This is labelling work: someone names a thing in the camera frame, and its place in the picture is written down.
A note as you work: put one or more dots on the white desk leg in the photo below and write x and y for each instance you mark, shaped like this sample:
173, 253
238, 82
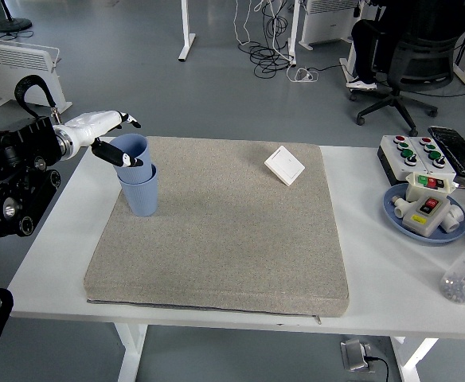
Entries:
186, 40
293, 36

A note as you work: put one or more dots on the black fan stand base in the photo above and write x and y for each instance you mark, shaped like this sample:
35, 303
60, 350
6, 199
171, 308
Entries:
11, 26

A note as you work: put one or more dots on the blue plate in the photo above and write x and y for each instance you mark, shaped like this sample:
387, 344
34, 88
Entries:
388, 209

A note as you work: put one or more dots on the white green-red switch box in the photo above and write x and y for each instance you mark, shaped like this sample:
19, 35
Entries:
415, 191

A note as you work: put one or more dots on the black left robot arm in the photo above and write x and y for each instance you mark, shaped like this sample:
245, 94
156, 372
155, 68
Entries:
17, 159

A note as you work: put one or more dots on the white pipe fitting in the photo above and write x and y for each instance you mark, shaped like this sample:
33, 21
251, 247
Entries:
399, 207
453, 221

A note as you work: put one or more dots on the black office chair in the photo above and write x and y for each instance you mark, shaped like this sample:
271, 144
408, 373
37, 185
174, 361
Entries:
419, 55

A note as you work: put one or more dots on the white wall switch plate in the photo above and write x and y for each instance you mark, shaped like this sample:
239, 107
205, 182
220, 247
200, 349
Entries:
284, 165

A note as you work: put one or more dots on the grey-brown cushion mat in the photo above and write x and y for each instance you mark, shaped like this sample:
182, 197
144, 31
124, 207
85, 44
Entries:
236, 238

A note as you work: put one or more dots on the white table leg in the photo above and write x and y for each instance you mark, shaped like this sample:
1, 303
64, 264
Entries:
131, 350
411, 362

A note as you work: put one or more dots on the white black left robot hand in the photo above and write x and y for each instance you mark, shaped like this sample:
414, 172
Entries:
89, 125

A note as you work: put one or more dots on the beige red rocker switch box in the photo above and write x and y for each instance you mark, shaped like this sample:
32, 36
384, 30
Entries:
419, 227

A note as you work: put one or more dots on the white panel heater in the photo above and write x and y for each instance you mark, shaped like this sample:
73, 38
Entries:
1, 59
324, 28

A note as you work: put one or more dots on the white push-button control box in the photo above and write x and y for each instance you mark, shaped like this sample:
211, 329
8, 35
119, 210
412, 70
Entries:
432, 154
393, 157

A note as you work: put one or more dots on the white desk foot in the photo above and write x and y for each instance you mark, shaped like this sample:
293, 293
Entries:
345, 65

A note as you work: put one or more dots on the grey metal pedal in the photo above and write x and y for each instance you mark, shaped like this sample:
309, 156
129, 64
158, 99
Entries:
354, 354

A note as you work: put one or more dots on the blue ribbed cup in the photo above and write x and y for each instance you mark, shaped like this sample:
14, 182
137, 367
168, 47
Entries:
141, 199
131, 142

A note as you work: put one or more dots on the person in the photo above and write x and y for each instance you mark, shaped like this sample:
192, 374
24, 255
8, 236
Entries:
364, 47

